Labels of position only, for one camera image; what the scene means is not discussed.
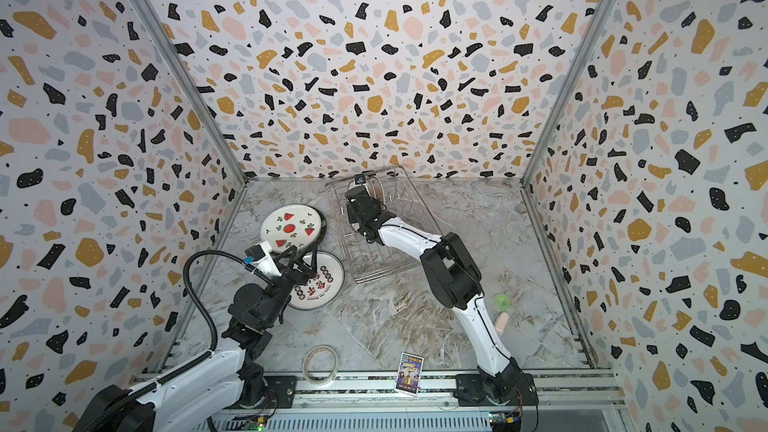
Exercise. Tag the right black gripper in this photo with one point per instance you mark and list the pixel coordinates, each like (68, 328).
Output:
(358, 204)

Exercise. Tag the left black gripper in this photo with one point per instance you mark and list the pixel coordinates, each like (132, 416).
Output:
(301, 276)

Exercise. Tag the watermelon pattern plate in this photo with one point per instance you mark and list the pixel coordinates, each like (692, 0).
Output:
(292, 225)

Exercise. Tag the red character white plate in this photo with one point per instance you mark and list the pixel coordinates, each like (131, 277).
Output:
(323, 288)

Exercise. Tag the brown rimmed cream plate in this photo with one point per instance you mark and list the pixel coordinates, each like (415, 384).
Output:
(323, 231)

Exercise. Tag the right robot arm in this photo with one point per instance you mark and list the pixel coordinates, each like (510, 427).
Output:
(454, 279)

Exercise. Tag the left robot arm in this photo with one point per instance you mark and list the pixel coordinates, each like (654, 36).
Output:
(225, 375)

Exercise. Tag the purple card box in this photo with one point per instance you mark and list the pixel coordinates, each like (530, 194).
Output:
(409, 374)

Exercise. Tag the green ball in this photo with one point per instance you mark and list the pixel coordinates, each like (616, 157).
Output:
(501, 302)

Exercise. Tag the pink eraser block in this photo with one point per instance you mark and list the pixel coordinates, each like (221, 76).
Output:
(501, 322)

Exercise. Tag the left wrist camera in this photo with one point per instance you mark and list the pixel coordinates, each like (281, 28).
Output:
(259, 259)

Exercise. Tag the wire dish rack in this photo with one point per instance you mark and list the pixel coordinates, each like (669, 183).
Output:
(406, 237)

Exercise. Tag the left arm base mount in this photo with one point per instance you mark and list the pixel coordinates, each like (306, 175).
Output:
(264, 391)

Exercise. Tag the aluminium front rail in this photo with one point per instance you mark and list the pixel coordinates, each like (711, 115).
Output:
(569, 400)

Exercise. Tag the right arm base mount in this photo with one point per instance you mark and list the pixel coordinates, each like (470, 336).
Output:
(479, 389)

